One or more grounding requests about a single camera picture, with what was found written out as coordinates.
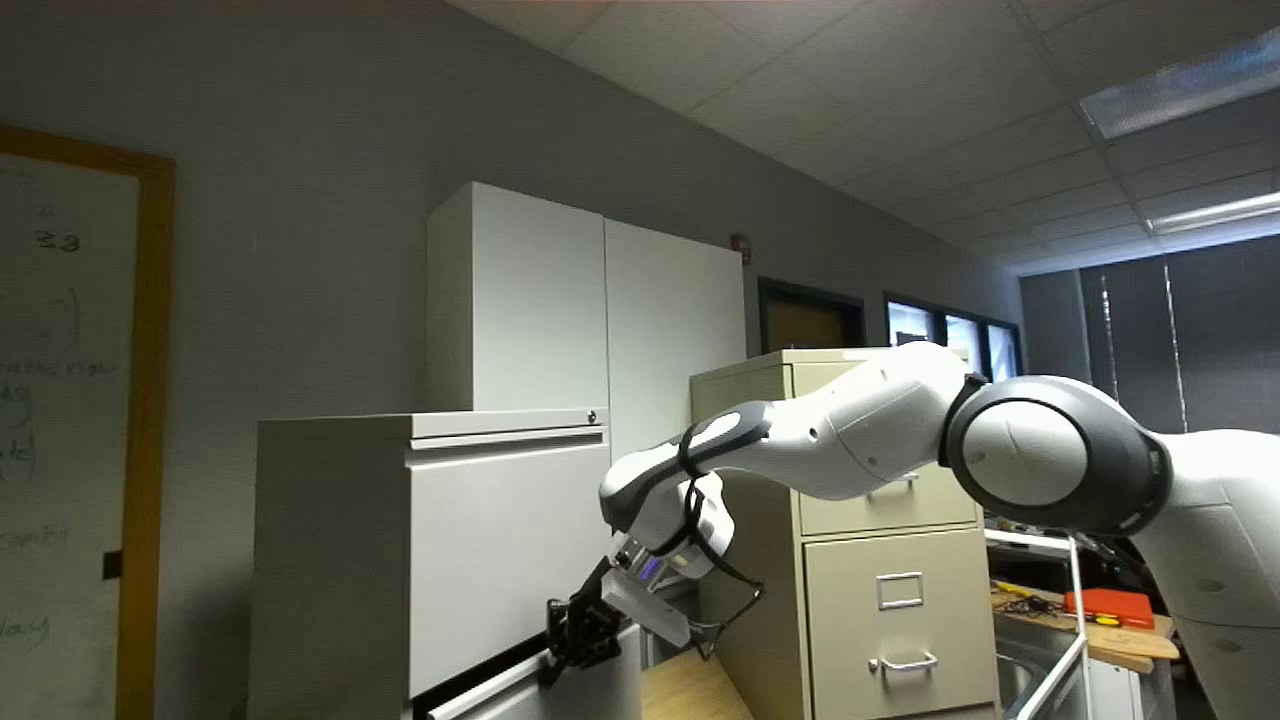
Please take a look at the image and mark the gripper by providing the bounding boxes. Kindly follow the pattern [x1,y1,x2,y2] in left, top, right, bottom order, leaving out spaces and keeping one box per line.
[538,558,627,691]

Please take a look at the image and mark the beige drawer behind arm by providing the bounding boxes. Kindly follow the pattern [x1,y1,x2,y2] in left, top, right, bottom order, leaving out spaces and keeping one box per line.
[795,462,982,537]

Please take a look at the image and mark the white open cabinet drawer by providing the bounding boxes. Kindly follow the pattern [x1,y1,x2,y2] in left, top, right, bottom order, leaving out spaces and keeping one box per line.
[414,624,643,720]

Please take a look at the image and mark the white closed cabinet drawer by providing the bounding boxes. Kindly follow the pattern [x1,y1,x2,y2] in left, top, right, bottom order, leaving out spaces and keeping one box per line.
[404,428,613,699]

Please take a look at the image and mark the beige drawer with label holder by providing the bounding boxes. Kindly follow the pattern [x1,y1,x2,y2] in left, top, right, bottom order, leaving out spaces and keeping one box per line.
[802,528,1001,720]

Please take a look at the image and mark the beige filing cabinet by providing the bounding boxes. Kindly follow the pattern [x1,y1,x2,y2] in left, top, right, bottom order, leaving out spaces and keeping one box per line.
[689,347,1002,720]

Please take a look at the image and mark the white lateral file cabinet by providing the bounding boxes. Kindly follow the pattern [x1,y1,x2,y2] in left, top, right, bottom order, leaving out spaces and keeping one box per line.
[246,407,643,720]

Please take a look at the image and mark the tall white cabinet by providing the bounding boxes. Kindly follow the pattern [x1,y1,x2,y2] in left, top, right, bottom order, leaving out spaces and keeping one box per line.
[424,181,749,471]

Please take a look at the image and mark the dark framed door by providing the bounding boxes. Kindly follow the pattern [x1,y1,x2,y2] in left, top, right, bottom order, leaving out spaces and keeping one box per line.
[756,276,867,354]

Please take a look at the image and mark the row of windows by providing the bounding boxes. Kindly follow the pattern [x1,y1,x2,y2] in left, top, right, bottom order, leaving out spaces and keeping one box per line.
[884,292,1024,384]

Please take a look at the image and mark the white metal stand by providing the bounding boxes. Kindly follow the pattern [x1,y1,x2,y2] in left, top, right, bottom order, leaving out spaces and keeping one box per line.
[984,528,1095,720]

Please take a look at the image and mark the orange case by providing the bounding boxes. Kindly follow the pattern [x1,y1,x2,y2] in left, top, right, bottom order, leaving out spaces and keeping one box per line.
[1062,587,1157,630]

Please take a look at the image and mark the wooden table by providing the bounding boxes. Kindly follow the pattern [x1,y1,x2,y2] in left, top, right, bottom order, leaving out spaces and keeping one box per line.
[988,580,1182,675]

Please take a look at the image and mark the grey vertical blinds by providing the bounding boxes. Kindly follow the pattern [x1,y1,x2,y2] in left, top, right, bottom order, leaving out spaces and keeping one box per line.
[1019,234,1280,437]

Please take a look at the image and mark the narrow ceiling light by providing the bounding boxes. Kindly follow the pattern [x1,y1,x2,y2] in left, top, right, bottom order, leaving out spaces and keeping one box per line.
[1146,190,1280,237]

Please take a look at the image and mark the large ceiling light panel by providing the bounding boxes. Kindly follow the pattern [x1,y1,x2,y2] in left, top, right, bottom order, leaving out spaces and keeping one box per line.
[1078,28,1280,142]

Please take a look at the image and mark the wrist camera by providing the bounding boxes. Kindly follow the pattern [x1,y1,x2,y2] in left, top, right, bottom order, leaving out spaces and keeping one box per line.
[600,566,693,649]

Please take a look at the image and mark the whiteboard with wooden frame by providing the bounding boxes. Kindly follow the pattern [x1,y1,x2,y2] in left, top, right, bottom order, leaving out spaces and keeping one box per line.
[0,124,177,720]

